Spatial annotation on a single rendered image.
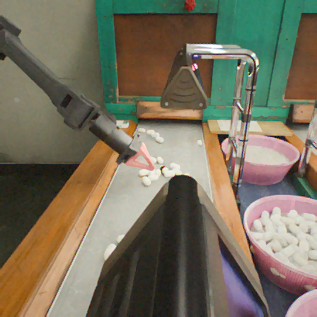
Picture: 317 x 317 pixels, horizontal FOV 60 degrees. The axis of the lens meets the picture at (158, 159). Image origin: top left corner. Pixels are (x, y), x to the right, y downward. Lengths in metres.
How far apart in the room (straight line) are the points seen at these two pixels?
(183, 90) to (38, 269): 0.41
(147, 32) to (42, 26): 1.10
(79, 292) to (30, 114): 1.95
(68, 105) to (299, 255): 0.63
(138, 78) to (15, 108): 1.34
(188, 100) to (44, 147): 2.05
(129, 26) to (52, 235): 0.91
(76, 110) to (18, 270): 0.37
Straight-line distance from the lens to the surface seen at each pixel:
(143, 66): 1.27
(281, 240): 0.70
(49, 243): 0.63
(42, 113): 2.34
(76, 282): 0.58
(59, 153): 2.43
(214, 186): 0.78
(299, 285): 0.64
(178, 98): 0.47
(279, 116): 1.36
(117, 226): 0.67
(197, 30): 1.25
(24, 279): 0.58
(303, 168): 1.01
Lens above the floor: 1.17
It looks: 26 degrees down
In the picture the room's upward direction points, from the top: straight up
